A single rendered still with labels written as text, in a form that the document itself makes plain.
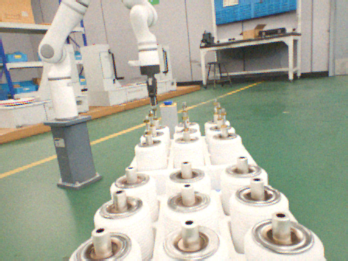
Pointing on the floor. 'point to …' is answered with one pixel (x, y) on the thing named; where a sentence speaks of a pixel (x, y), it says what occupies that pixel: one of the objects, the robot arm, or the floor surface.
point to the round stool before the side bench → (220, 74)
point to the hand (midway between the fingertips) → (154, 102)
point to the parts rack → (28, 62)
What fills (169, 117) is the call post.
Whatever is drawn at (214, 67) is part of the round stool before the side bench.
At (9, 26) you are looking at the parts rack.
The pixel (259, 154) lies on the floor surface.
